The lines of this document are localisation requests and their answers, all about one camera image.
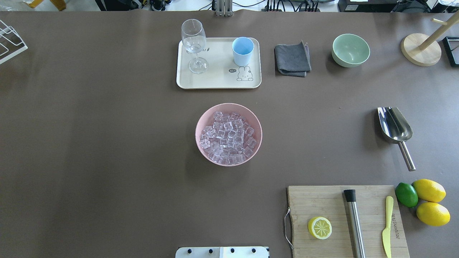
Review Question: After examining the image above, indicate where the stainless steel ice scoop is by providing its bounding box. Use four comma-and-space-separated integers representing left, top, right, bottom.
377, 107, 416, 171

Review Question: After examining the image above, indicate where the pile of clear ice cubes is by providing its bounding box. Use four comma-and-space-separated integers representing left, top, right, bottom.
200, 111, 256, 164

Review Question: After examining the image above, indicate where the light blue plastic cup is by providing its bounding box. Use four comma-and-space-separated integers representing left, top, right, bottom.
232, 37, 255, 67

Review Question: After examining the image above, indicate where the pink bowl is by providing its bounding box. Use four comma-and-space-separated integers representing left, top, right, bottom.
195, 103, 263, 167

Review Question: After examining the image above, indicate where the cream rabbit serving tray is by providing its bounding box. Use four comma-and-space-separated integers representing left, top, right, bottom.
176, 38, 262, 90

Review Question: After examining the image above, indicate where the folded grey cloth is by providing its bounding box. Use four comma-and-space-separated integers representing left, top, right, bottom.
274, 41, 312, 78

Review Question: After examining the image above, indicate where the clear wine glass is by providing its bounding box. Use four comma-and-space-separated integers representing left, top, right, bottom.
181, 19, 208, 74

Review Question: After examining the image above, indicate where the bamboo cutting board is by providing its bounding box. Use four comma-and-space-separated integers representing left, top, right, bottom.
288, 186, 396, 258

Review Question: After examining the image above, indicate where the halved lemon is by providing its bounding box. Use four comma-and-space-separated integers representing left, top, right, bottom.
308, 216, 332, 240

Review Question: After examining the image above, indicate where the mint green bowl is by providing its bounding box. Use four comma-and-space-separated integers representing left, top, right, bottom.
331, 34, 370, 68

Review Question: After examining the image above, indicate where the steel muddler black tip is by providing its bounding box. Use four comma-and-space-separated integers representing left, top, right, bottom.
343, 189, 366, 258

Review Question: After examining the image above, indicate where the green lime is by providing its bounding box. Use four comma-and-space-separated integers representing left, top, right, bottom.
395, 182, 418, 208

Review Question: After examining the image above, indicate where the yellow plastic knife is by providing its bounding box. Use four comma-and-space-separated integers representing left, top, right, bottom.
382, 196, 394, 258

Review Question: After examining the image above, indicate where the wooden mug tree stand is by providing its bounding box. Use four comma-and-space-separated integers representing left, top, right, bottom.
401, 13, 459, 67

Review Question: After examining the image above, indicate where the upper yellow lemon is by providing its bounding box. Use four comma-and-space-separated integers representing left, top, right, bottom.
412, 178, 446, 203

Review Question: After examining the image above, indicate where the yellow lemon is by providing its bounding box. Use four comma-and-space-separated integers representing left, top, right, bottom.
412, 178, 446, 203
416, 202, 450, 226

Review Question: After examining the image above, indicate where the lower yellow lemon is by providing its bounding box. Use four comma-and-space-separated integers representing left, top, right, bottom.
416, 202, 450, 226

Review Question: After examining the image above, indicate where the black glass holder tray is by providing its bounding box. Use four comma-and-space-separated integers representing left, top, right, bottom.
442, 36, 459, 67

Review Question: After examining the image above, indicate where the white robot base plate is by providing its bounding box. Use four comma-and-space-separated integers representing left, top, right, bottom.
175, 246, 270, 258

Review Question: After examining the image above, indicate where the white wire cup rack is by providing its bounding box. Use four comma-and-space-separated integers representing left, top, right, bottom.
0, 20, 28, 64

